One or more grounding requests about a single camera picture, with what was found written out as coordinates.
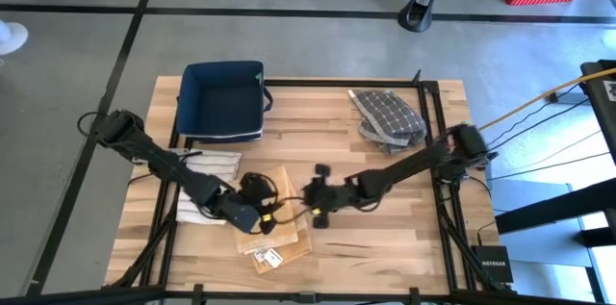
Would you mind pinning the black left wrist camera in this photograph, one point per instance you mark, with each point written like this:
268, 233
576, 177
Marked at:
255, 187

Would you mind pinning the white round-based stand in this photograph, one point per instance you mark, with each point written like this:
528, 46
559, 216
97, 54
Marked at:
12, 38

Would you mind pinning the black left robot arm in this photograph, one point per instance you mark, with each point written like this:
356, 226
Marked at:
159, 160

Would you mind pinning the black desk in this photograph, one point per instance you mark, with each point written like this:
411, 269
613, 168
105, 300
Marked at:
604, 117

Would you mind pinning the navy fabric basket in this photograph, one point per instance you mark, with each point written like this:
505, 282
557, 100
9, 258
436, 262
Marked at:
221, 103

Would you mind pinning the white pink-striped towel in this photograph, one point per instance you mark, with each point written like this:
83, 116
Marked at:
212, 163

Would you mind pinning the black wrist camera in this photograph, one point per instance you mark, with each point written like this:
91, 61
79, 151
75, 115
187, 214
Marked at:
322, 170
255, 187

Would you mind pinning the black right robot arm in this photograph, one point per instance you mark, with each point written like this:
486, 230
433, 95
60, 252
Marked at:
414, 165

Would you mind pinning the grey power adapter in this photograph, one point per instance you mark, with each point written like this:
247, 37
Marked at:
570, 98

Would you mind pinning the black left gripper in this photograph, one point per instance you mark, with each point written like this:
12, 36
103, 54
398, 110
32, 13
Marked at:
240, 216

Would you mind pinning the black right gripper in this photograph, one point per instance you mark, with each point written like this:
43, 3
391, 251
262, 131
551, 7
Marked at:
332, 196

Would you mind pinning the grey checked towel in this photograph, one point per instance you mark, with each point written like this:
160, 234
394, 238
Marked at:
390, 117

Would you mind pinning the small black camera box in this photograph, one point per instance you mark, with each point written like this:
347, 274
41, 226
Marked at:
306, 297

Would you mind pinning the black Netgear switch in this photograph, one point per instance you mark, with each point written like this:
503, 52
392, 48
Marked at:
491, 264

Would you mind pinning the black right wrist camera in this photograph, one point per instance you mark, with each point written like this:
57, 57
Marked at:
322, 170

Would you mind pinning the silver mounting bracket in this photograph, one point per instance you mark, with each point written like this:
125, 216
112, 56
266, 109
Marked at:
182, 151

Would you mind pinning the black aluminium table frame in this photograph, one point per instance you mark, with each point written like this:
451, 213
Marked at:
409, 83

